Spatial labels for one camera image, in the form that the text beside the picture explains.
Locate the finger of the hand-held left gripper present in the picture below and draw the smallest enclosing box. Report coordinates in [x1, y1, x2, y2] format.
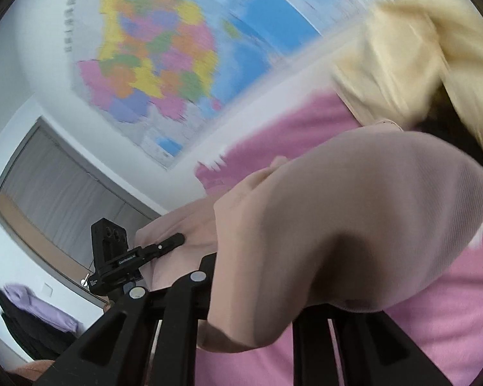
[139, 232, 186, 268]

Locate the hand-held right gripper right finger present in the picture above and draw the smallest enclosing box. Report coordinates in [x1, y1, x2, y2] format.
[292, 306, 453, 386]

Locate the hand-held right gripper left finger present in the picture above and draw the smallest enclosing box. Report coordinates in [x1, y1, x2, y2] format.
[32, 253, 218, 386]

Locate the light pink beige garment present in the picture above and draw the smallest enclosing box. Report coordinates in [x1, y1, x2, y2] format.
[135, 123, 483, 350]

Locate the person's left forearm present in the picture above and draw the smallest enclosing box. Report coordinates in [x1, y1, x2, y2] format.
[16, 358, 57, 384]

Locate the purple and black clothes pile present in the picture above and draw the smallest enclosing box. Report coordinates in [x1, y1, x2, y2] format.
[0, 287, 79, 360]

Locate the window with grey curtain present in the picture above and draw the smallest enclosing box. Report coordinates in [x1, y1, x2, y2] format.
[0, 116, 170, 306]

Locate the purple cloth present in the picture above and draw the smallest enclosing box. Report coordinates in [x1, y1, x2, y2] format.
[4, 283, 85, 332]

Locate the pink blanket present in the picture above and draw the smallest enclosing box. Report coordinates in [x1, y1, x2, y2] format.
[195, 92, 483, 386]

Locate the cream yellow cloth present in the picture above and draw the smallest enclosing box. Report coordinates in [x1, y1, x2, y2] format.
[332, 0, 483, 170]

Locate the colourful wall map poster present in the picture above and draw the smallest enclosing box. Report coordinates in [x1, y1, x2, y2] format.
[64, 0, 399, 170]

